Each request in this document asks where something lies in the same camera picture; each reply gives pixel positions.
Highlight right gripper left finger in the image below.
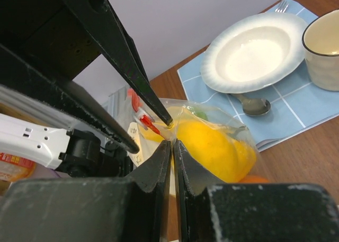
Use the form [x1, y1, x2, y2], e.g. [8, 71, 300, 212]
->
[1, 141, 171, 241]

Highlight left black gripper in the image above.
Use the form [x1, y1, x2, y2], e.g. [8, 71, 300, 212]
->
[1, 0, 173, 153]

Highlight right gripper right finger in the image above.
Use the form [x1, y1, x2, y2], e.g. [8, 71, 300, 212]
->
[173, 141, 338, 241]

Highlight clear zip top bag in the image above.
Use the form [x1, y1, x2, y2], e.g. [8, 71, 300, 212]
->
[127, 89, 259, 183]

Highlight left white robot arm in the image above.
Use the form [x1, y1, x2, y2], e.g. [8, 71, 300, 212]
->
[1, 0, 173, 177]

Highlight orange fake fruit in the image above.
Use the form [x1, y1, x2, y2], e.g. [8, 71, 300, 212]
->
[239, 175, 269, 184]

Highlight yellow fake bell pepper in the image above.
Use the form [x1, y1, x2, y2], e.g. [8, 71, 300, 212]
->
[140, 106, 257, 184]

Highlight metal spoon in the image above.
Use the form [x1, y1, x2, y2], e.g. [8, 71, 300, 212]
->
[228, 93, 271, 116]

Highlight blue checkered cloth mat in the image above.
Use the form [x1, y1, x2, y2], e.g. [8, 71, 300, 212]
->
[177, 0, 338, 150]

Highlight white ceramic bowl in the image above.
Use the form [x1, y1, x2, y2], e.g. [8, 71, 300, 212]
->
[200, 12, 307, 94]

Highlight cream enamel mug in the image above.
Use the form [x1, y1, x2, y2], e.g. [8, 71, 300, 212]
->
[302, 10, 338, 91]

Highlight metal fork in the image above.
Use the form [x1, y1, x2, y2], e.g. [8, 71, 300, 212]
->
[275, 0, 289, 13]

